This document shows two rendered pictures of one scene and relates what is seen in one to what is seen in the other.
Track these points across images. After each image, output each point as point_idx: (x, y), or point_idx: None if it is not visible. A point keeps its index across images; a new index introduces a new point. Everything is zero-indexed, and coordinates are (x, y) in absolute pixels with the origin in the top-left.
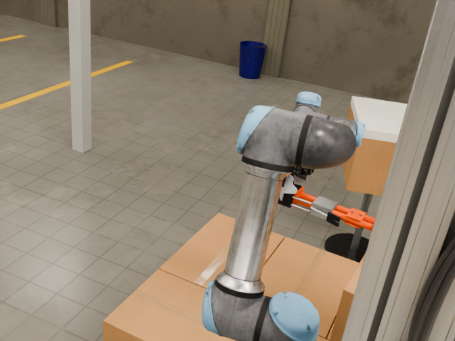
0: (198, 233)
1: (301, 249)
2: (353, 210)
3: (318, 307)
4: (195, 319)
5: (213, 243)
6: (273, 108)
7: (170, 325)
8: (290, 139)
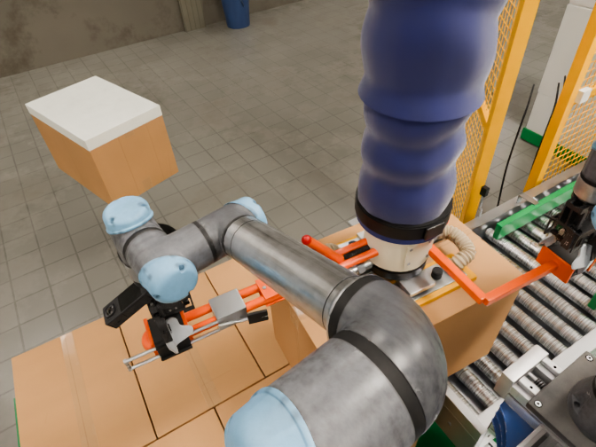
0: (19, 410)
1: (145, 309)
2: (260, 283)
3: (226, 354)
4: None
5: (53, 403)
6: (300, 415)
7: None
8: (400, 443)
